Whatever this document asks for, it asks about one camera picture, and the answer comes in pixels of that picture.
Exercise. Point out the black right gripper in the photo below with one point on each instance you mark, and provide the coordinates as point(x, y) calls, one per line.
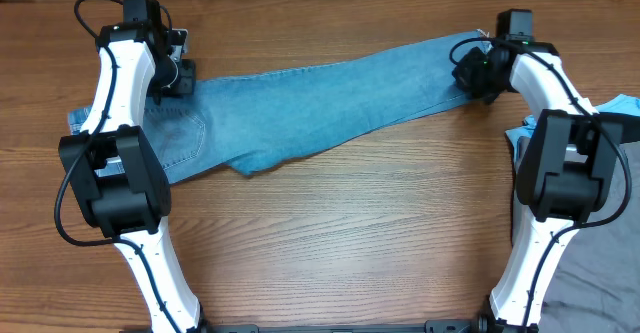
point(462, 72)

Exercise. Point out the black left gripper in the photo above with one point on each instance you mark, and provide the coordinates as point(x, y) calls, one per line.
point(186, 83)

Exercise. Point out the light blue denim jeans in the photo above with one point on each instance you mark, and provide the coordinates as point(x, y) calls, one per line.
point(256, 122)

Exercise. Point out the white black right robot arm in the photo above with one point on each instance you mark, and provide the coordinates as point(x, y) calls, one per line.
point(565, 173)

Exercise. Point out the light blue shirt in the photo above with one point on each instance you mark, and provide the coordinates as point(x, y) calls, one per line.
point(623, 104)

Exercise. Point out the black garment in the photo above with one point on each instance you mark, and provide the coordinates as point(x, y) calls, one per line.
point(631, 128)

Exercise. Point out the grey folded garment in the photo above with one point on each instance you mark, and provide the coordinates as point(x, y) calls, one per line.
point(595, 287)

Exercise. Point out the black rail at table edge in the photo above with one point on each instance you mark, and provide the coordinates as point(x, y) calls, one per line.
point(325, 328)

